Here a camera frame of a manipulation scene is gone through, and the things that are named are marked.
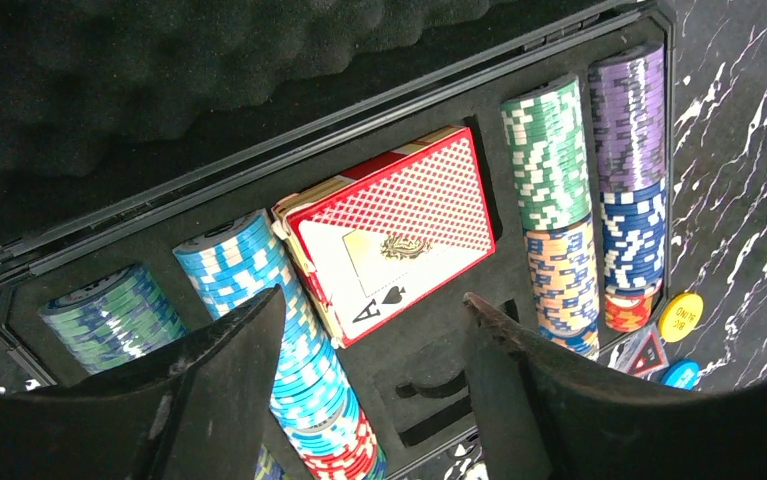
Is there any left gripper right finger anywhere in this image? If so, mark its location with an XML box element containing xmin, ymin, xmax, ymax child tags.
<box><xmin>463</xmin><ymin>293</ymin><xmax>767</xmax><ymax>479</ymax></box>

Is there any black poker set case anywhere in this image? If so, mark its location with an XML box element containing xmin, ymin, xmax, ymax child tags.
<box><xmin>0</xmin><ymin>1</ymin><xmax>675</xmax><ymax>479</ymax></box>

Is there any orange blue chip stack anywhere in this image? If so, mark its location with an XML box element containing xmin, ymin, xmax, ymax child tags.
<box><xmin>524</xmin><ymin>214</ymin><xmax>601</xmax><ymax>361</ymax></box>

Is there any light blue chip stack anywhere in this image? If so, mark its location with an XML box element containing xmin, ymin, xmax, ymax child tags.
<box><xmin>173</xmin><ymin>209</ymin><xmax>388</xmax><ymax>479</ymax></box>

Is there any pale green chip stack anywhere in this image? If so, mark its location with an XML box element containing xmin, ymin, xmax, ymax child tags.
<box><xmin>38</xmin><ymin>264</ymin><xmax>188</xmax><ymax>374</ymax></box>

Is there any triangular all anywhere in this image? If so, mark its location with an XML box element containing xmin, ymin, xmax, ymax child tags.
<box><xmin>609</xmin><ymin>324</ymin><xmax>670</xmax><ymax>379</ymax></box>

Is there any yellow big blind button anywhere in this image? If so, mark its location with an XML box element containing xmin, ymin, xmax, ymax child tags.
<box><xmin>657</xmin><ymin>292</ymin><xmax>704</xmax><ymax>343</ymax></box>

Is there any blue small blind button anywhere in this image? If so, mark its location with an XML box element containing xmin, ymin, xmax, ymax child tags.
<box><xmin>660</xmin><ymin>359</ymin><xmax>700</xmax><ymax>390</ymax></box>

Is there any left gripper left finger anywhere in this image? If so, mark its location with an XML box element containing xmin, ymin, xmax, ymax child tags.
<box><xmin>0</xmin><ymin>293</ymin><xmax>279</xmax><ymax>479</ymax></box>

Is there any red playing card deck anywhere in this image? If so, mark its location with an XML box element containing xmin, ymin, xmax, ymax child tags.
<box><xmin>271</xmin><ymin>125</ymin><xmax>495</xmax><ymax>348</ymax></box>

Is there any purple and blue chip stack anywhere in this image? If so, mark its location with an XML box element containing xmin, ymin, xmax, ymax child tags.
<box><xmin>587</xmin><ymin>41</ymin><xmax>667</xmax><ymax>333</ymax></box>

